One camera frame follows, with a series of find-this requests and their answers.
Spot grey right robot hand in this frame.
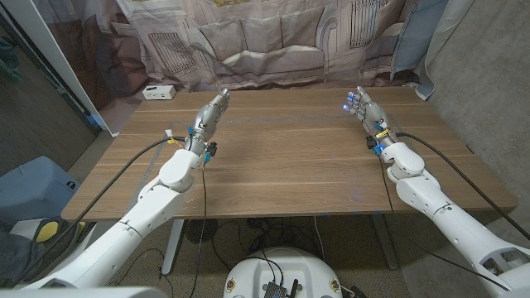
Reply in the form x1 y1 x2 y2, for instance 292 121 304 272
342 85 398 151

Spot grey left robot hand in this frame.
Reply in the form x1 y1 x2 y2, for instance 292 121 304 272
184 88 231 157

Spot white power strip box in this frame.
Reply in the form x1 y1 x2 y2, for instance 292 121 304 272
142 84 176 101

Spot printed sofa backdrop curtain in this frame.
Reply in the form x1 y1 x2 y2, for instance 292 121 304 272
31 0 451 136

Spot black round floor fan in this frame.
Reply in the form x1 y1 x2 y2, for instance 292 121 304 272
185 218 219 244

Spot grey table leg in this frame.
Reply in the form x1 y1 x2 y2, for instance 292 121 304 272
370 214 399 271

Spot black power adapter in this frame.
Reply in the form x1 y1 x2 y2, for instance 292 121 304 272
248 234 267 253

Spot white table leg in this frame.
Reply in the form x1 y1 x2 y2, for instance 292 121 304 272
161 219 186 276

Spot yellow black foot pedal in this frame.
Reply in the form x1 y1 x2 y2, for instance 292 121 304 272
35 220 61 244
76 221 98 243

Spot white round robot torso base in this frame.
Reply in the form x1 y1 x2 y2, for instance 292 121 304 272
223 247 344 298

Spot white partition panel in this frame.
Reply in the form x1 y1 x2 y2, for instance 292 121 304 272
2 0 121 137

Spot black plug on floor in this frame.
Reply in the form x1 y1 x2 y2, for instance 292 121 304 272
340 284 369 298

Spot black antenna device on torso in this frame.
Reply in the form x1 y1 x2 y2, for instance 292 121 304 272
262 278 300 298

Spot blue plastic bin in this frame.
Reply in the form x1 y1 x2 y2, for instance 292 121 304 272
0 155 82 227

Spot black shoe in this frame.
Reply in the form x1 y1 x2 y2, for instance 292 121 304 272
18 219 82 285

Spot white floor mat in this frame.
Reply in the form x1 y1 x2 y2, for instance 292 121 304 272
10 217 100 266

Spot white robot chest edge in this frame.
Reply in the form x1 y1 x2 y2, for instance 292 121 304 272
0 286 169 298

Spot person leg in blue jeans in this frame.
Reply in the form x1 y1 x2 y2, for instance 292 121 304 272
0 229 42 289

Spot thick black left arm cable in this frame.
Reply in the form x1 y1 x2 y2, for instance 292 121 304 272
24 136 187 276

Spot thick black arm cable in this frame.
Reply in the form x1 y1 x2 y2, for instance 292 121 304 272
395 132 530 242
24 136 187 276

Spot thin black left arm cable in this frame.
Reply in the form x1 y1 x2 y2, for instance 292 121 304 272
188 162 208 298

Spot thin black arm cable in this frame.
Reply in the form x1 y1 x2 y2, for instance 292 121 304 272
188 162 208 298
378 155 511 292

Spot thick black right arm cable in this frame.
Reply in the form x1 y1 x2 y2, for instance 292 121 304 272
395 132 530 242

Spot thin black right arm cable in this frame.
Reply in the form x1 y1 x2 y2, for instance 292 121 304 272
378 155 511 292

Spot tangled black floor cables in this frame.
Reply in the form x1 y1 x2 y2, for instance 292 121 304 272
210 217 328 270

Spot white floor cable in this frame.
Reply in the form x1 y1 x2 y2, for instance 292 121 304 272
313 215 327 262

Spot thin black floor cable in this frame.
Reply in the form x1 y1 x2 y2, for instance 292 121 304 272
113 248 176 298

